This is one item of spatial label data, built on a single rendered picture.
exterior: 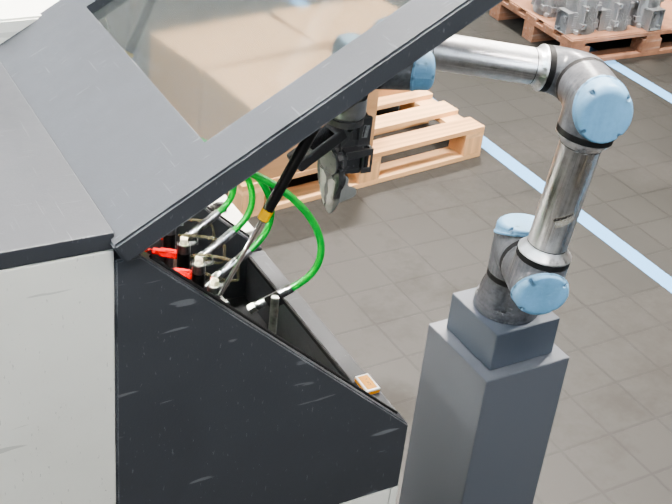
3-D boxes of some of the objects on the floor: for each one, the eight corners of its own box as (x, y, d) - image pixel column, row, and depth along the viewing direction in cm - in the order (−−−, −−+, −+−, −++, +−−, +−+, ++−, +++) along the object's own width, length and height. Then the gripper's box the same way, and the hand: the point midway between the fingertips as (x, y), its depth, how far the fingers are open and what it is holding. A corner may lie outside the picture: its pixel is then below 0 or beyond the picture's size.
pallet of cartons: (374, 83, 590) (384, -7, 565) (485, 160, 529) (503, 64, 504) (137, 127, 524) (137, 28, 499) (234, 221, 464) (240, 114, 439)
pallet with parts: (573, 70, 629) (587, 9, 610) (483, 15, 687) (493, -43, 668) (729, 44, 684) (746, -12, 666) (634, -5, 742) (646, -58, 724)
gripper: (380, 122, 222) (367, 217, 234) (357, 102, 229) (346, 196, 240) (340, 128, 219) (329, 225, 230) (318, 107, 225) (309, 203, 236)
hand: (326, 207), depth 233 cm, fingers closed
